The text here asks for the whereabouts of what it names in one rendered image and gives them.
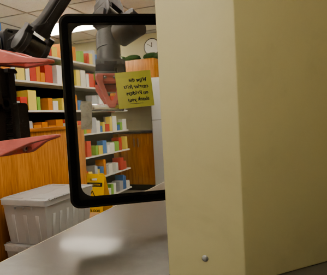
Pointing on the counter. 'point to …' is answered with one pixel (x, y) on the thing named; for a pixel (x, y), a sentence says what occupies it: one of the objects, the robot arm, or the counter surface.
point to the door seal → (72, 108)
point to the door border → (76, 109)
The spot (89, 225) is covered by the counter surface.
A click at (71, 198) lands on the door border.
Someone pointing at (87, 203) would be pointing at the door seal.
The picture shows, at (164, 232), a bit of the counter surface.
